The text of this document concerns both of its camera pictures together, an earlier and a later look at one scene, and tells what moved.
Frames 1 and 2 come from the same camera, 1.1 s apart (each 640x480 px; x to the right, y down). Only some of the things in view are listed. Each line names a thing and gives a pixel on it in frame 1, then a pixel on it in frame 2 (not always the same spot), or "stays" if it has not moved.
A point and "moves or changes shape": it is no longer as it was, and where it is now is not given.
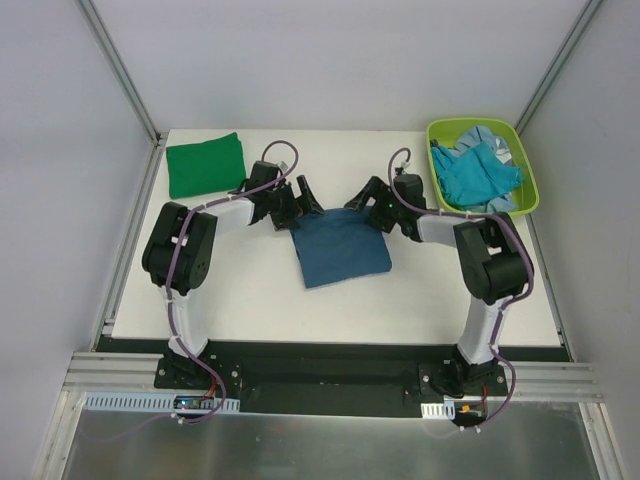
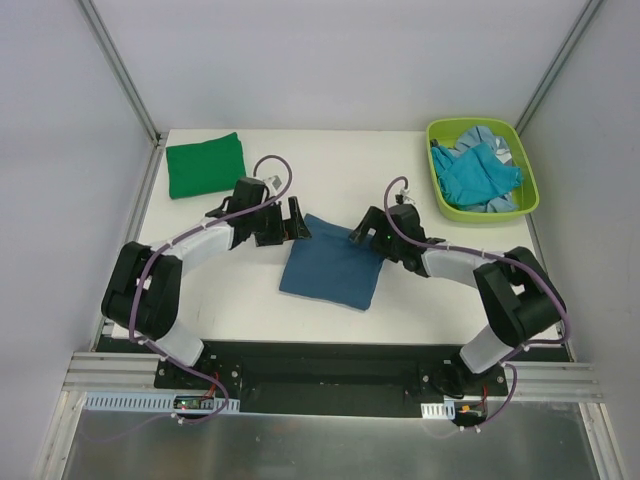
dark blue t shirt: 339,245 moves or changes shape
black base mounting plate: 333,376 stays
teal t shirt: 472,177 stays
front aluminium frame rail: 554,381 stays
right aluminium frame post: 589,11 stays
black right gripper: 379,211 → 378,234
